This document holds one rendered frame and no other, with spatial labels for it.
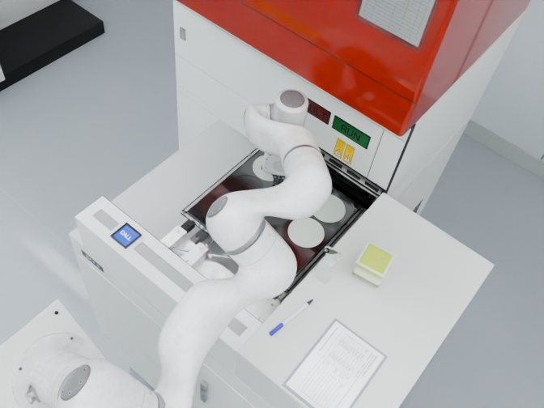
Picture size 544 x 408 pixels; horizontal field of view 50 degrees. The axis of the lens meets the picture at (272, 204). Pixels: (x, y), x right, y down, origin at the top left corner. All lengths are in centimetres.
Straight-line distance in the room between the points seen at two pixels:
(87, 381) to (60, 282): 160
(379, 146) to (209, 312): 72
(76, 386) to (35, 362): 38
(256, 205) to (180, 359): 31
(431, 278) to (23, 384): 98
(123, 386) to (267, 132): 66
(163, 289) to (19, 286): 128
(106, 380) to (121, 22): 295
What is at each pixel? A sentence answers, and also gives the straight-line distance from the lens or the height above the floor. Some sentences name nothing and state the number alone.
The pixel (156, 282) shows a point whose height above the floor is 96.
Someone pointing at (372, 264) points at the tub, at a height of 103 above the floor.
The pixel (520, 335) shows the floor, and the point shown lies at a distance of 277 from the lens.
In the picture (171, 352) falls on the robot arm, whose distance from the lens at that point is 108.
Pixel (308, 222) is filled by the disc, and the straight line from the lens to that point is 164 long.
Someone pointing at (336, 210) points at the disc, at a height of 90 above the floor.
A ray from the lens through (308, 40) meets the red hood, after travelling 147.
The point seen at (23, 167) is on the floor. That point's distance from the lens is 301.
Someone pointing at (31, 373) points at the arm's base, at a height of 95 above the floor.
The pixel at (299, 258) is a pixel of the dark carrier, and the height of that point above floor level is 90.
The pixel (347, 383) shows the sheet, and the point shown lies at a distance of 137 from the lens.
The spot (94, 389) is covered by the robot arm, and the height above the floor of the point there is 127.
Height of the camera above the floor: 222
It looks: 53 degrees down
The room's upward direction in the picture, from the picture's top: 9 degrees clockwise
